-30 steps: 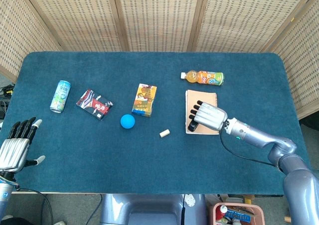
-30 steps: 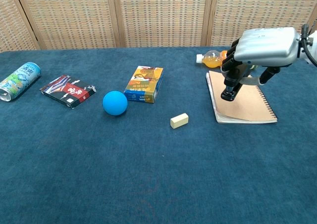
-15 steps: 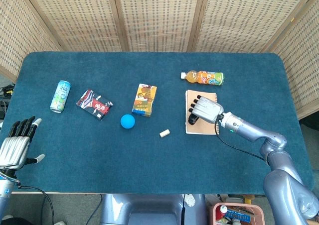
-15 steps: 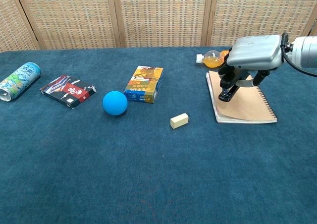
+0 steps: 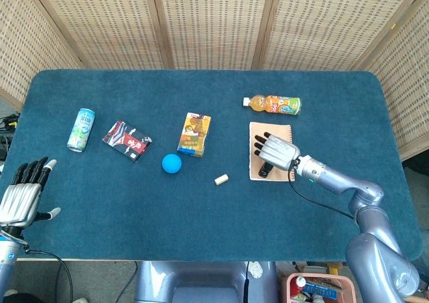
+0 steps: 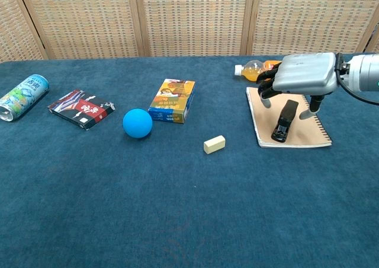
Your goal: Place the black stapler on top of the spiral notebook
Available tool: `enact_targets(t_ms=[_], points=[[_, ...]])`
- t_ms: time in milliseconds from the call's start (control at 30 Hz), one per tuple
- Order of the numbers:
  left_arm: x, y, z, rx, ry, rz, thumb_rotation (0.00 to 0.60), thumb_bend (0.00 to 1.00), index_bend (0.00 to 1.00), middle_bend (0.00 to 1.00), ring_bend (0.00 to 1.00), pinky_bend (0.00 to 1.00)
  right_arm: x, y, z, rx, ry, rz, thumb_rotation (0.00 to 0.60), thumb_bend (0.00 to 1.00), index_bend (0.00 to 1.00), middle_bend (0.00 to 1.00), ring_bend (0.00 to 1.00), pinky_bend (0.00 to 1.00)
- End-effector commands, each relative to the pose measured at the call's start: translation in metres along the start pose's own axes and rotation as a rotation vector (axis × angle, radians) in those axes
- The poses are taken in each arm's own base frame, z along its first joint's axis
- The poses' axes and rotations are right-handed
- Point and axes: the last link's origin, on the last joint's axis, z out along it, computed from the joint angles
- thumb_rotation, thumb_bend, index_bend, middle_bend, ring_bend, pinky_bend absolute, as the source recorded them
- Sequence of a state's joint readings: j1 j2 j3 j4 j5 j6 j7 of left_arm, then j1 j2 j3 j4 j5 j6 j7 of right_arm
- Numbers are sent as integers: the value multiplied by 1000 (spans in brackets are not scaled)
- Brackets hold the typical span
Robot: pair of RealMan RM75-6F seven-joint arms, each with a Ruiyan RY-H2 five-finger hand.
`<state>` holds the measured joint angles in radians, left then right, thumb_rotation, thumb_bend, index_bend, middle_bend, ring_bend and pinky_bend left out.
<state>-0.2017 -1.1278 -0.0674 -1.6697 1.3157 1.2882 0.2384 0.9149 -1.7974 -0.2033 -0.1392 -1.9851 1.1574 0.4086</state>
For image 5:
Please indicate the black red snack box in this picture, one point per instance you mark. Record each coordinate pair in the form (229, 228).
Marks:
(128, 140)

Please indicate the orange yellow carton box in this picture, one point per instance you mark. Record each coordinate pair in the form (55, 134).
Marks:
(194, 134)

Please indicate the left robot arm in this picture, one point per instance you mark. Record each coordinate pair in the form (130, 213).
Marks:
(7, 266)

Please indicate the orange juice bottle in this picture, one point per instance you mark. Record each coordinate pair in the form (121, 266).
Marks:
(273, 104)

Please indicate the woven bamboo folding screen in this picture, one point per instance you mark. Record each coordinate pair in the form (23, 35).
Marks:
(214, 25)

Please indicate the black marker device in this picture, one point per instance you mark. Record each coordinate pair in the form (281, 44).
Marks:
(265, 169)

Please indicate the blue ball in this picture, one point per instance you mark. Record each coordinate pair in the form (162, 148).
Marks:
(171, 163)

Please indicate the pink plastic basket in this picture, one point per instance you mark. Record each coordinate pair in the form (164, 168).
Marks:
(318, 288)

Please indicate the light blue drink can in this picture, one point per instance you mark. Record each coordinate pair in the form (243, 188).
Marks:
(81, 130)

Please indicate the tan spiral notebook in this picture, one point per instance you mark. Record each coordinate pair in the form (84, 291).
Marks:
(268, 175)

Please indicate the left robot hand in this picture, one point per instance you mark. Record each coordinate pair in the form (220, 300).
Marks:
(21, 195)

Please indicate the grey blue robot torso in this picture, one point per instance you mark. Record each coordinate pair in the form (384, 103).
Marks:
(204, 283)

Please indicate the blue table cloth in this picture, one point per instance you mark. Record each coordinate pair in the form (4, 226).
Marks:
(201, 216)

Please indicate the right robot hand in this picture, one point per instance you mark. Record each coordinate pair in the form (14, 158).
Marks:
(276, 151)

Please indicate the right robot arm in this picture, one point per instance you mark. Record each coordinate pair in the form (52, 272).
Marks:
(368, 222)

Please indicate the beige eraser block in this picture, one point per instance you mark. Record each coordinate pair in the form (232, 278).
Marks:
(221, 179)

